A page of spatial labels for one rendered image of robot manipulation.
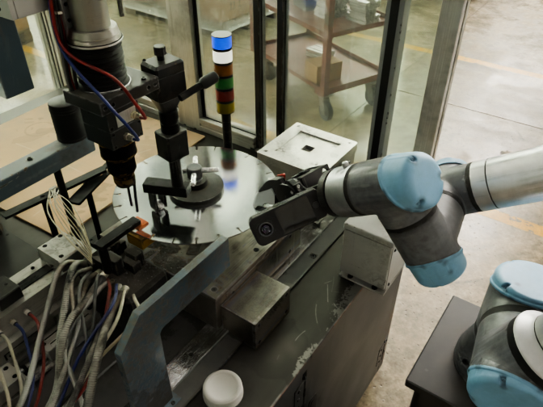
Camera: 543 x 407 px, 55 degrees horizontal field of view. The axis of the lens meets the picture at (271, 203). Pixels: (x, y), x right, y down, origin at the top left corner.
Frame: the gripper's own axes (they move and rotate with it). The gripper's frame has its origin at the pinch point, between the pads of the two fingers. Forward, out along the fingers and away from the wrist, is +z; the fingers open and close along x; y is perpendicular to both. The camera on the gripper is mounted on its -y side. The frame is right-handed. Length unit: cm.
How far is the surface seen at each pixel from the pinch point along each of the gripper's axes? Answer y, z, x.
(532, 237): 163, 51, -84
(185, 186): -5.7, 10.1, 7.9
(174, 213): -7.5, 15.3, 3.6
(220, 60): 22.0, 23.8, 29.0
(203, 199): -1.6, 13.7, 3.7
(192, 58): 35, 56, 36
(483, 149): 216, 94, -54
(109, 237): -21.4, 12.8, 5.3
